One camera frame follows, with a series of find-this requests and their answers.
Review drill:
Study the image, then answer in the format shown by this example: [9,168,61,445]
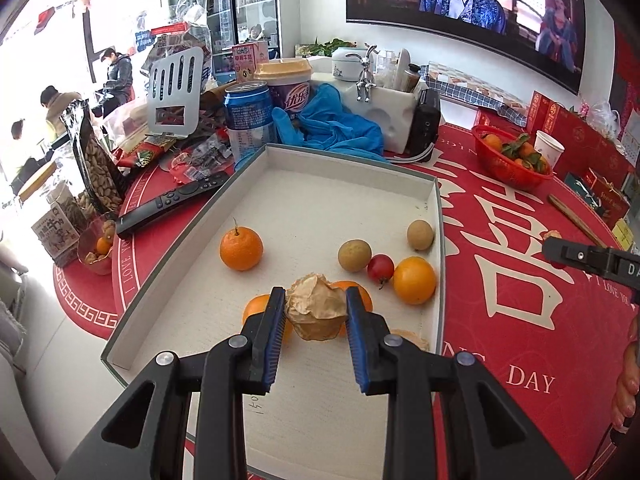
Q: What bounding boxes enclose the small orange kumquat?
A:
[393,257,437,306]
[242,294,293,344]

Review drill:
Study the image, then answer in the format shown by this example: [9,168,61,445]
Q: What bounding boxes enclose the red cherry tomato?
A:
[367,254,395,288]

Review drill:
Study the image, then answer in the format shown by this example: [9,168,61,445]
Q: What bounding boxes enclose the large orange mandarin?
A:
[219,223,264,272]

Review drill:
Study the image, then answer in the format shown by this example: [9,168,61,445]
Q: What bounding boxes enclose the brown longan fruit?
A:
[337,240,372,273]
[406,219,435,252]

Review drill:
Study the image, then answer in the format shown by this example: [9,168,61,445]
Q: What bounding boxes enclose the person right hand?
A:
[611,318,639,431]

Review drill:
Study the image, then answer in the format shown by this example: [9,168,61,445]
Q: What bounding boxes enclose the yellow carton box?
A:
[612,218,634,252]

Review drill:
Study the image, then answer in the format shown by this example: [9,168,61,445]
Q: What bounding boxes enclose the long wooden back scratcher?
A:
[547,194,608,248]

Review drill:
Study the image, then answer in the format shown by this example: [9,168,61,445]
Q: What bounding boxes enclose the red gift box stack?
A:
[474,91,634,229]

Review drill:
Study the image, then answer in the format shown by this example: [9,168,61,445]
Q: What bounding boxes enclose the white floral paper cup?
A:
[534,130,565,169]

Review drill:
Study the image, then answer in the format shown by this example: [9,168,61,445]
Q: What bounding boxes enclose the red plastic fruit basket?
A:
[472,125,553,191]

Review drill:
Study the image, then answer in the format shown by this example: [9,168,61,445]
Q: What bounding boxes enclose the grey white tray box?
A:
[103,146,442,479]

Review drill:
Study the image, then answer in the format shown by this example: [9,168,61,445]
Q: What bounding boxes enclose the black remote control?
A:
[115,171,230,238]

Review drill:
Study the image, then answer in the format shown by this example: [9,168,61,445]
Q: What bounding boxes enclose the black radio device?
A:
[405,88,442,162]

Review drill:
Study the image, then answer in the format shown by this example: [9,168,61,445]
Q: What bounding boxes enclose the bag of nuts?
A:
[61,100,126,214]

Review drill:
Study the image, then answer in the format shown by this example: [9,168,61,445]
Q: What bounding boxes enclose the white foam box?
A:
[308,46,418,164]

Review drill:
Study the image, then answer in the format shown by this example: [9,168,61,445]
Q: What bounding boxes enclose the blue rubber gloves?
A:
[271,84,386,162]

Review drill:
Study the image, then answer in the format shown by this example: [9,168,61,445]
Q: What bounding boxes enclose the blue drink can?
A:
[224,80,277,170]

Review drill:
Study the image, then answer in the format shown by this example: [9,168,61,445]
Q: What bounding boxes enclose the white slotted spatula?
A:
[148,47,204,139]

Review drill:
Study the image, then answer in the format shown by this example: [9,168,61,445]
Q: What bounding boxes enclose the purple milk tea cup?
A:
[254,58,312,117]

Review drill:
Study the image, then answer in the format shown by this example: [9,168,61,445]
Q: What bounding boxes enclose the wall television screen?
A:
[346,0,586,92]

